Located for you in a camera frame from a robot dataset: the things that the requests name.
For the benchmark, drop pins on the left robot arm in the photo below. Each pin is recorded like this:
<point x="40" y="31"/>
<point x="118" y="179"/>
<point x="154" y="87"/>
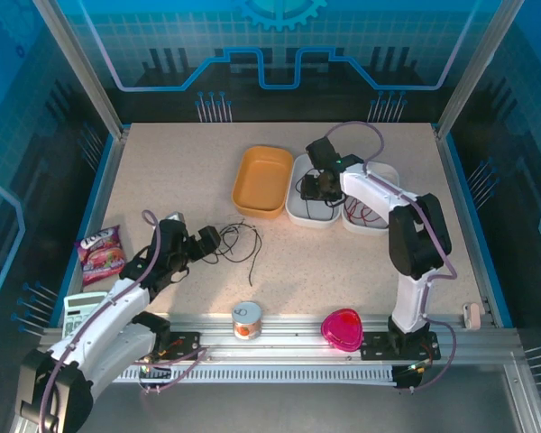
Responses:
<point x="117" y="325"/>

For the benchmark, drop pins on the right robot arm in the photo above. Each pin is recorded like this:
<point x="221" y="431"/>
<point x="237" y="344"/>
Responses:
<point x="408" y="297"/>

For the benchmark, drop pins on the white plastic bin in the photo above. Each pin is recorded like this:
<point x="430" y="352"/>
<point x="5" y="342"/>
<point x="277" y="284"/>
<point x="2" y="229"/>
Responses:
<point x="374" y="227"/>
<point x="295" y="209"/>

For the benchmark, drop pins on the orange plastic bin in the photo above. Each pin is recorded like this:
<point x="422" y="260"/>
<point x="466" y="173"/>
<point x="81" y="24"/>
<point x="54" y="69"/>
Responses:
<point x="261" y="180"/>

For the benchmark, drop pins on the purple candy bag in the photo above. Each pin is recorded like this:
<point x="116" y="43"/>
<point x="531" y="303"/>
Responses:
<point x="101" y="257"/>

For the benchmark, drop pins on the tin can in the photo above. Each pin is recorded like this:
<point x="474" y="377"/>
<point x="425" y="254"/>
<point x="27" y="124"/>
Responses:
<point x="246" y="320"/>

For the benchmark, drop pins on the light blue calculator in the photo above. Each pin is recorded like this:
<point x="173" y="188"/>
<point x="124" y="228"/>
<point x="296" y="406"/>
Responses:
<point x="79" y="311"/>

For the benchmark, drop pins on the pink plastic container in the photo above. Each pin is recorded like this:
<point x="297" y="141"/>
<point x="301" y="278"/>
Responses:
<point x="342" y="329"/>

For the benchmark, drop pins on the beige clip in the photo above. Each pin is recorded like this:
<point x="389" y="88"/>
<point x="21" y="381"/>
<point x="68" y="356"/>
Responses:
<point x="471" y="315"/>

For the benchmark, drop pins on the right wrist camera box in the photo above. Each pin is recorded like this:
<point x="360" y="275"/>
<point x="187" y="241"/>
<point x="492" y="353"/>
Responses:
<point x="322" y="151"/>

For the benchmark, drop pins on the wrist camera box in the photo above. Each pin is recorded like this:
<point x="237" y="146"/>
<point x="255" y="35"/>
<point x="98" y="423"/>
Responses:
<point x="176" y="216"/>
<point x="322" y="151"/>

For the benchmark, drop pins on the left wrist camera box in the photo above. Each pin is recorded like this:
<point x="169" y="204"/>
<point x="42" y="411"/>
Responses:
<point x="176" y="216"/>

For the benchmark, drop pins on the aluminium table side rail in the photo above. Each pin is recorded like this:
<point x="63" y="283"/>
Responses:
<point x="100" y="189"/>
<point x="459" y="203"/>

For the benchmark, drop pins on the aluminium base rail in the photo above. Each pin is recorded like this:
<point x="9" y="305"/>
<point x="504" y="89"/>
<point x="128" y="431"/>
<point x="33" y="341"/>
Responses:
<point x="297" y="343"/>

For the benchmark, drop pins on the aluminium frame post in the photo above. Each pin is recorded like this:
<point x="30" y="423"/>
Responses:
<point x="90" y="76"/>
<point x="474" y="67"/>

